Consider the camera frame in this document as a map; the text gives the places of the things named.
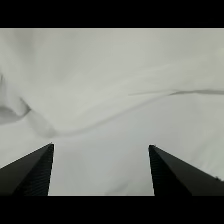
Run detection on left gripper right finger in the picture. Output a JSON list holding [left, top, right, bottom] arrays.
[[148, 144, 224, 197]]

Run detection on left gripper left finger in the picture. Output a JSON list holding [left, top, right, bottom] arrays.
[[0, 142, 55, 197]]

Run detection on white garment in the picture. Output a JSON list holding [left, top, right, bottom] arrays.
[[0, 28, 224, 197]]

